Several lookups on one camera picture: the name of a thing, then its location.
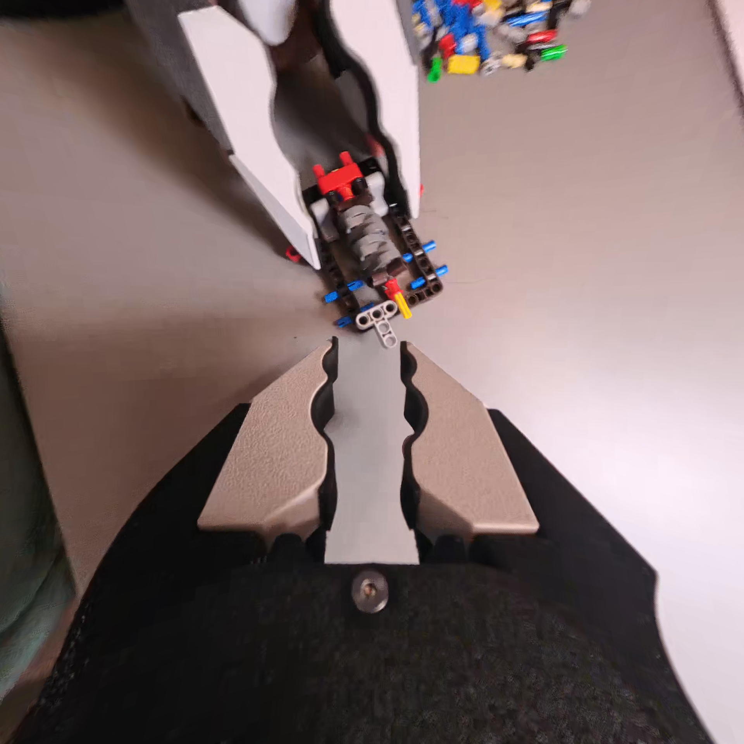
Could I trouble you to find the person's left hand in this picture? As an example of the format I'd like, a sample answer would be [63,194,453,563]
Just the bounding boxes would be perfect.
[278,12,351,80]

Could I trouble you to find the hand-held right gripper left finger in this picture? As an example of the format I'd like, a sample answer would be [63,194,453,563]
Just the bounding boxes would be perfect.
[196,336,339,550]

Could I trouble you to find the person's green sweatshirt torso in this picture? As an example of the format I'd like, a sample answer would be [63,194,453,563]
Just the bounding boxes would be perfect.
[0,291,76,698]

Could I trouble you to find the grey T-shaped lego beam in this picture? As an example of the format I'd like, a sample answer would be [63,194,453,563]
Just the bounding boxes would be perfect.
[356,302,402,348]

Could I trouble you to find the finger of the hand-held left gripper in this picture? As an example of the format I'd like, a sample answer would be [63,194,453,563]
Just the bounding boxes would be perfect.
[177,7,323,271]
[328,0,422,220]

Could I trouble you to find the pile of small lego connectors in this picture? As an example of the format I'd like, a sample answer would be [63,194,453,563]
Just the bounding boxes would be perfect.
[410,0,591,83]

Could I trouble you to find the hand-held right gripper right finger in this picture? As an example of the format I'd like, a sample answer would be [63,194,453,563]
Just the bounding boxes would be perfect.
[400,341,541,550]

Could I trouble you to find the black lego chassis frame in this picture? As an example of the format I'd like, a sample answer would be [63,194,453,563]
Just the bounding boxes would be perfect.
[285,151,450,329]

